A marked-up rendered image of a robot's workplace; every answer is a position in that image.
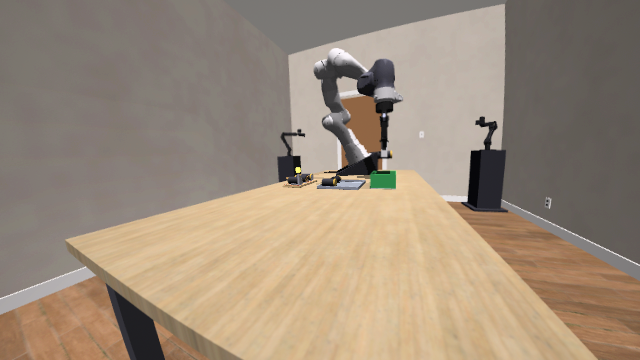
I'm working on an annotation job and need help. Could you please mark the green open-top box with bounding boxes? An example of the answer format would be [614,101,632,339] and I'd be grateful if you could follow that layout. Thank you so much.
[370,171,396,189]

